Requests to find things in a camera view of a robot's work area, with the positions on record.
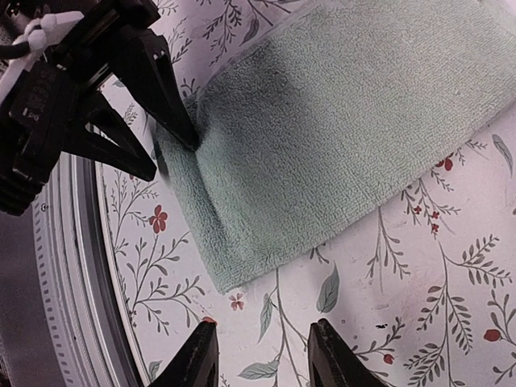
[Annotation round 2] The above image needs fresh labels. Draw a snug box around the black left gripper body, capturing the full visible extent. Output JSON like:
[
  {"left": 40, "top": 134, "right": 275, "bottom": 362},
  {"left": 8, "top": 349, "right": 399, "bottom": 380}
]
[{"left": 1, "top": 1, "right": 160, "bottom": 216}]

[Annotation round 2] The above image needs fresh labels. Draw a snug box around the green panda towel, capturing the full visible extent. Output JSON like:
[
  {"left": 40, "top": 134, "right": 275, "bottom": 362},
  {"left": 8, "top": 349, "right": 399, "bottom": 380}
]
[{"left": 156, "top": 1, "right": 515, "bottom": 293}]

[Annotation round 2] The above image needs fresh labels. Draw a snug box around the front aluminium rail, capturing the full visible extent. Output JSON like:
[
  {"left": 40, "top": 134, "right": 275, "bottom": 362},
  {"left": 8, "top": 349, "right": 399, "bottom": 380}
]
[{"left": 0, "top": 152, "right": 142, "bottom": 387}]

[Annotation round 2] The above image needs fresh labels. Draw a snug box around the floral table mat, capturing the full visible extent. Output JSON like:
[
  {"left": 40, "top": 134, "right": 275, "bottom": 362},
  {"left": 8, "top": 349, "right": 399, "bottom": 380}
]
[{"left": 97, "top": 1, "right": 515, "bottom": 386}]

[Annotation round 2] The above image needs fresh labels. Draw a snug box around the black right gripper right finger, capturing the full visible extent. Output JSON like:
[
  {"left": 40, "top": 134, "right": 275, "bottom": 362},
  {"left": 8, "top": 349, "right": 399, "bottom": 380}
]
[{"left": 307, "top": 318, "right": 385, "bottom": 387}]

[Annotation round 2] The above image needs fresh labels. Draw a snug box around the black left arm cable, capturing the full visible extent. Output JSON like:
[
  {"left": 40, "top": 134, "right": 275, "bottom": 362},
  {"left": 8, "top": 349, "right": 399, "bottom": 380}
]
[{"left": 0, "top": 38, "right": 33, "bottom": 61}]

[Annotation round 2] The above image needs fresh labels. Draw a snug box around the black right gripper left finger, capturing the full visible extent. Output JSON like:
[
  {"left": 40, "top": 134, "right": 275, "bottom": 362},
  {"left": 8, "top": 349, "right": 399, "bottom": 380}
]
[{"left": 149, "top": 321, "right": 219, "bottom": 387}]

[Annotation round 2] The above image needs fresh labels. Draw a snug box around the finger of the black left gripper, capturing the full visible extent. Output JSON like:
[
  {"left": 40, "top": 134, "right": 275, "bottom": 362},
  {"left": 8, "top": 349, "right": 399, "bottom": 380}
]
[
  {"left": 63, "top": 91, "right": 156, "bottom": 181},
  {"left": 112, "top": 27, "right": 200, "bottom": 151}
]

